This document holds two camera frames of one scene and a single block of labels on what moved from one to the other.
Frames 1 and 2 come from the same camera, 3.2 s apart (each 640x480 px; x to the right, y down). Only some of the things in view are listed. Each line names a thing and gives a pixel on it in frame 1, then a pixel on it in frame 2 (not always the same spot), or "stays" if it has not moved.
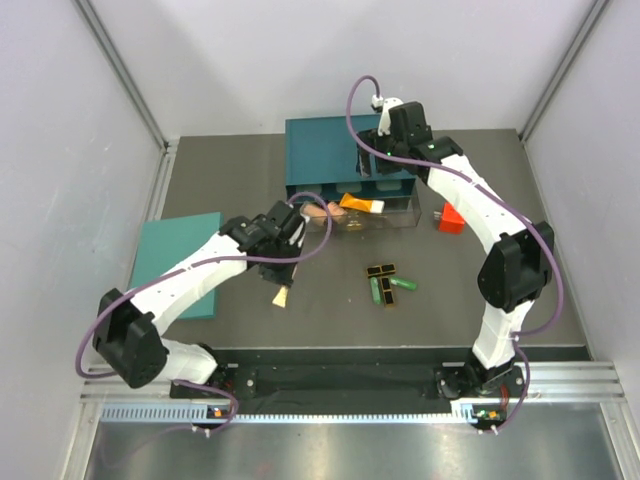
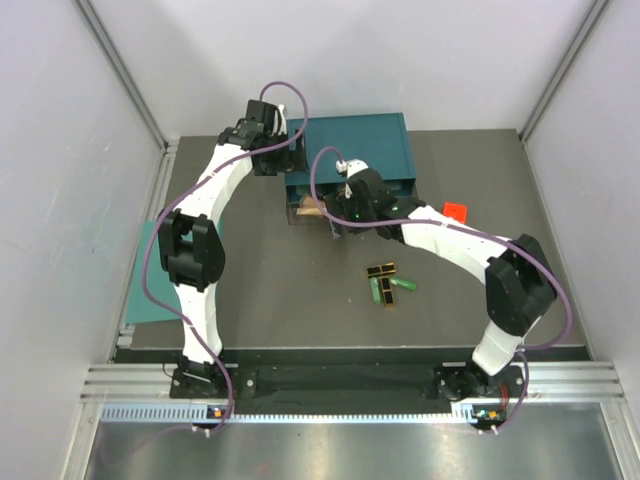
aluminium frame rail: [558, 387] stays
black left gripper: [282, 277] to [267, 169]
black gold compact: [380, 270] stays
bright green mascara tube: [404, 283] stays
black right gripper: [375, 138] to [340, 205]
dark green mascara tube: [376, 292] stays
